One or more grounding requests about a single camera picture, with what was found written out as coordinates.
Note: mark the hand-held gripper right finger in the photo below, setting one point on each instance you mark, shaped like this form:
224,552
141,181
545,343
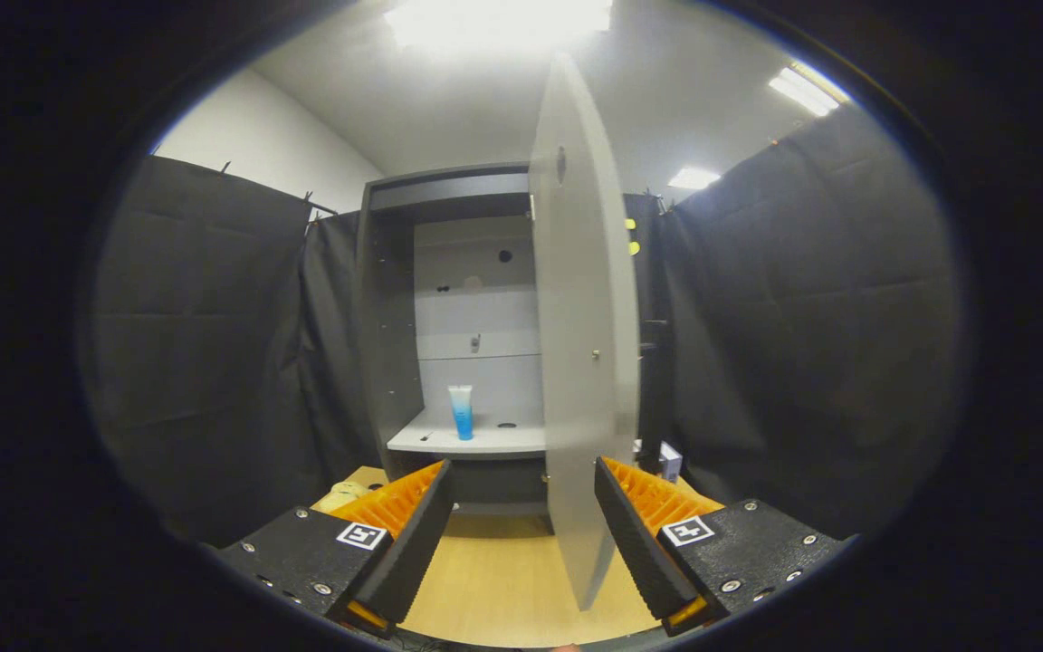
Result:
637,552

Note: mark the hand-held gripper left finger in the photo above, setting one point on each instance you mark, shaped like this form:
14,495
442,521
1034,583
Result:
413,552

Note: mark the beige cabinet door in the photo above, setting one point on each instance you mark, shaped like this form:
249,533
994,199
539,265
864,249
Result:
580,317

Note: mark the dark grey cabinet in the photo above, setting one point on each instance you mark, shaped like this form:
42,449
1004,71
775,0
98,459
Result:
390,362

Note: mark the large ceiling light panel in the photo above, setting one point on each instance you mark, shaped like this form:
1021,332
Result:
499,23

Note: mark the black backdrop cloth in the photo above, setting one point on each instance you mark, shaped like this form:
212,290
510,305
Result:
802,362

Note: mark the yellow plush toy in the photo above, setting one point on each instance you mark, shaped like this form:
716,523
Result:
345,496

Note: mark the small ceiling light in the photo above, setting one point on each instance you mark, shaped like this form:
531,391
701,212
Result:
693,177

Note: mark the light grey cabinet shelf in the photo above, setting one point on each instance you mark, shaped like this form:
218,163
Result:
494,442

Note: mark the white and blue tube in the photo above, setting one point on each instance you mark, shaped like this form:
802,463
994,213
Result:
462,421

